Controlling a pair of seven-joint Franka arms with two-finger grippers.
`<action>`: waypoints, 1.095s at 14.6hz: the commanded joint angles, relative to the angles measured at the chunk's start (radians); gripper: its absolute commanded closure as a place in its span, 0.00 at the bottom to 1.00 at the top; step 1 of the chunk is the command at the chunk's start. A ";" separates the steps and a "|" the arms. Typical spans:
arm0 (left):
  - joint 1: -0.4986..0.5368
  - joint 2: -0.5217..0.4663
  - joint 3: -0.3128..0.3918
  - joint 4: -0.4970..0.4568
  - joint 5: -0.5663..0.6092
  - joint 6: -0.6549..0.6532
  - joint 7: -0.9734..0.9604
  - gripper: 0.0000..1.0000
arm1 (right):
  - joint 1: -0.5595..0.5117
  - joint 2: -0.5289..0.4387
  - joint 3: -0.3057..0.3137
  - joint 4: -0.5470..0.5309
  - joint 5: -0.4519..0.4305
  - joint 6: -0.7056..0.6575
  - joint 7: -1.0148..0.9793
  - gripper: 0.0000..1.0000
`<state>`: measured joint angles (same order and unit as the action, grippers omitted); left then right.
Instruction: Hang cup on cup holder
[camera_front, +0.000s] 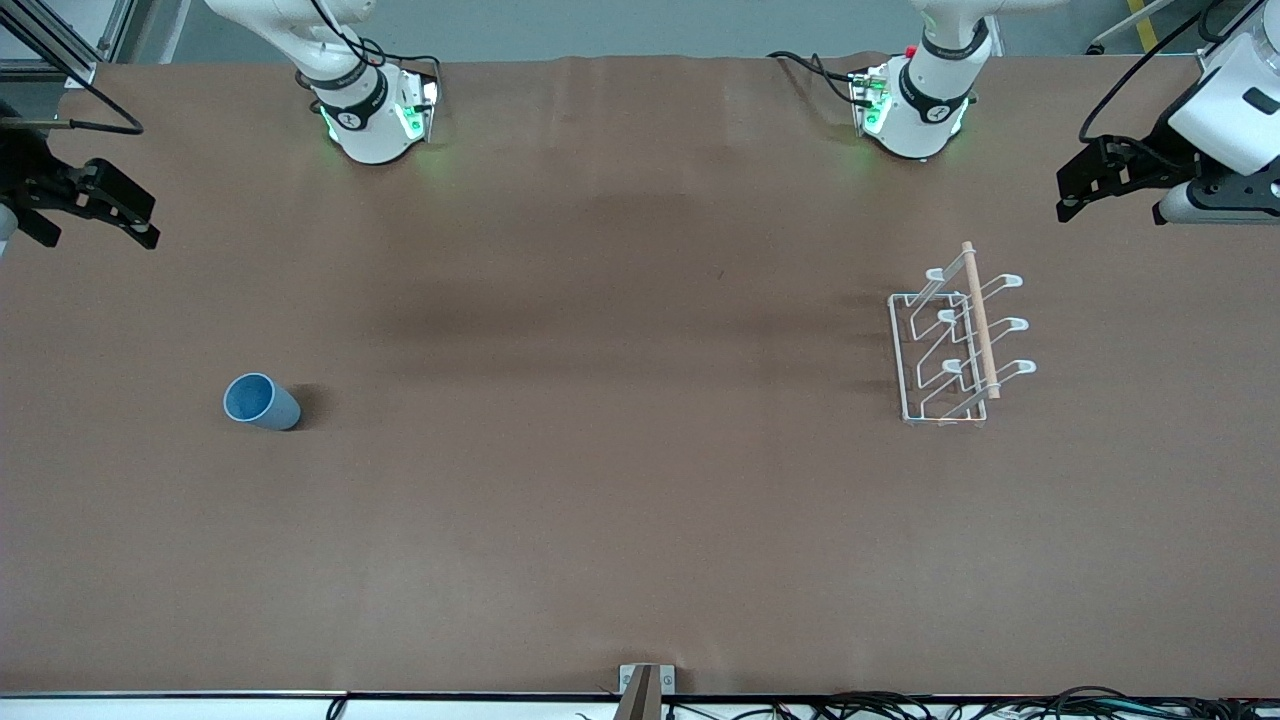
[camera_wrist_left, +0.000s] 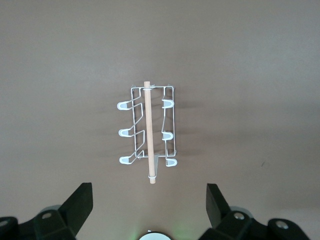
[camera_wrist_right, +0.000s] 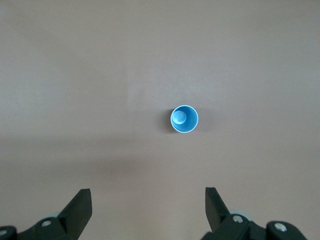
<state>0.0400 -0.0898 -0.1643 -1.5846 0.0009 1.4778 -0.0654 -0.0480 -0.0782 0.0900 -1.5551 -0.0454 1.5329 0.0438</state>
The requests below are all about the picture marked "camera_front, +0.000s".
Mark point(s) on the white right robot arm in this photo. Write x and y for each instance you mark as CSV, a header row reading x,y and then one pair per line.
x,y
365,125

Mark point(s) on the large table cover sheet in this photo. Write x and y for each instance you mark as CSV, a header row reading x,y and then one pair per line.
x,y
600,450

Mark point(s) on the grey metal pole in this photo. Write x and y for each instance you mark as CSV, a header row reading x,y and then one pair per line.
x,y
1120,32

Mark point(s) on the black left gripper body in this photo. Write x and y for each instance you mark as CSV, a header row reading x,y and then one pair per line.
x,y
1157,153

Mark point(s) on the metal table edge bracket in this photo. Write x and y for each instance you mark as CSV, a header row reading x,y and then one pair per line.
x,y
640,690

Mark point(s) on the blue plastic cup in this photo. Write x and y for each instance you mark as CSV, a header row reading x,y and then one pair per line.
x,y
262,405

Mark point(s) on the aluminium frame profile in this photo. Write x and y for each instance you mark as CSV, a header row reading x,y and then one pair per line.
x,y
75,72

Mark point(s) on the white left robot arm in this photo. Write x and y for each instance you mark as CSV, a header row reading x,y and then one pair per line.
x,y
925,115

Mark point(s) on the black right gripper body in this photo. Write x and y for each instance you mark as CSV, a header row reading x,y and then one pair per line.
x,y
27,172

